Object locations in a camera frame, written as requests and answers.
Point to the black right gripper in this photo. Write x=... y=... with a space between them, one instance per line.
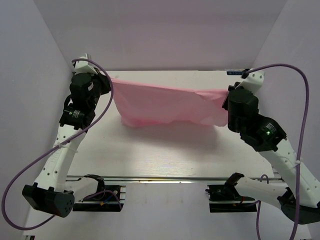
x=225 y=104

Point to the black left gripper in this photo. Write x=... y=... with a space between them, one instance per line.
x=104 y=80

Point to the pink t shirt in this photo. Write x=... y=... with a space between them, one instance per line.
x=142 y=105

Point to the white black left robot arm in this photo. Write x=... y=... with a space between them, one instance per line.
x=50 y=193

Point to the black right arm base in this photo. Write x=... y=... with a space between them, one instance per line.
x=223 y=198

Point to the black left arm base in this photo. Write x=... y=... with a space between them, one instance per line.
x=93 y=194

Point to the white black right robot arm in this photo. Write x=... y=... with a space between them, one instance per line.
x=267 y=138

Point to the blue label sticker right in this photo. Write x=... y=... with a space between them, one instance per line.
x=234 y=73

